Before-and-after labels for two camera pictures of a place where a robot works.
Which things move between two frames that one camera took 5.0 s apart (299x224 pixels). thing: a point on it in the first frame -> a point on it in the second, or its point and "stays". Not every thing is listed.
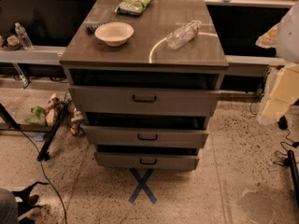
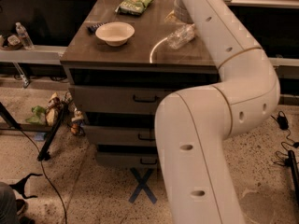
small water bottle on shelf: (23, 37) stays
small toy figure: (78, 126) stays
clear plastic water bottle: (184, 34) stays
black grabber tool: (29, 201) -> (20, 186)
